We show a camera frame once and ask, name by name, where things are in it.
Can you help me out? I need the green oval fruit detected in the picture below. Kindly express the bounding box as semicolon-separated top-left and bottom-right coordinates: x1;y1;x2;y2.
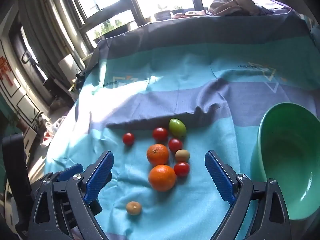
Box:
169;118;187;138

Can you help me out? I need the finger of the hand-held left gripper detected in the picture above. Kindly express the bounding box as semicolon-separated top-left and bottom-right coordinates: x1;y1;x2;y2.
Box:
57;164;84;182

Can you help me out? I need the dark planter box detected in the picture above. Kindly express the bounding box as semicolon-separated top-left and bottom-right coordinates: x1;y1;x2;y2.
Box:
171;5;197;18

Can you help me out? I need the red wall decoration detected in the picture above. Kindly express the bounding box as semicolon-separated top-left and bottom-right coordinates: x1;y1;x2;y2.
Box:
0;56;12;88

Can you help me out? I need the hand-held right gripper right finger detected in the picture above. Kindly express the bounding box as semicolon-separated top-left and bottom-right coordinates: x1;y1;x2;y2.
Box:
204;150;292;240

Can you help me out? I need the small tan round fruit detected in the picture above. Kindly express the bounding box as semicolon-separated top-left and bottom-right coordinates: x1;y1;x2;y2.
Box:
175;149;190;162
126;201;142;216

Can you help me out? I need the orange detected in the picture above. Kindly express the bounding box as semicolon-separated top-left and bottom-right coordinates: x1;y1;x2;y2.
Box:
148;164;177;192
146;144;170;167

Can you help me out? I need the red cherry tomato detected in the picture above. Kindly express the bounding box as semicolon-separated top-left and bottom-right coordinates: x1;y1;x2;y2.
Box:
173;162;190;178
123;133;135;146
168;138;183;153
152;127;168;142

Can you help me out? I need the white plastic bag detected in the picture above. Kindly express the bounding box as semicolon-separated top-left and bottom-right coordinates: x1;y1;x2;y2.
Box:
44;117;65;147

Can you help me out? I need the pile of beige clothes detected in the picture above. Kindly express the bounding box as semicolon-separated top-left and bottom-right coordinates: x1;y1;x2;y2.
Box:
172;0;263;18

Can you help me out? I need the green plastic bowl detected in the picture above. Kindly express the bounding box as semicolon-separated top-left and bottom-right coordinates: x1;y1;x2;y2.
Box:
250;102;318;220

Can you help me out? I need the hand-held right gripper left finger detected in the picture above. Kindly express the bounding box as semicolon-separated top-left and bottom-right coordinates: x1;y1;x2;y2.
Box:
27;150;114;240

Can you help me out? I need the small potted plant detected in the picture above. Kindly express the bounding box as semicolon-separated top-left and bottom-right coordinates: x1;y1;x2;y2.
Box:
153;4;172;22

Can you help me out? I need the grey curtain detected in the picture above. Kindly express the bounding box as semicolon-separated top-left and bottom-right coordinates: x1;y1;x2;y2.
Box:
19;0;90;85

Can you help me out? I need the striped blue purple bed sheet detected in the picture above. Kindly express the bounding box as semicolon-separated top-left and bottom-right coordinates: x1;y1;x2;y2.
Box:
44;10;320;240

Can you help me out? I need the leafy houseplant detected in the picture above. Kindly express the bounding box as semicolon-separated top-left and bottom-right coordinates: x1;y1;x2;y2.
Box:
30;110;50;133

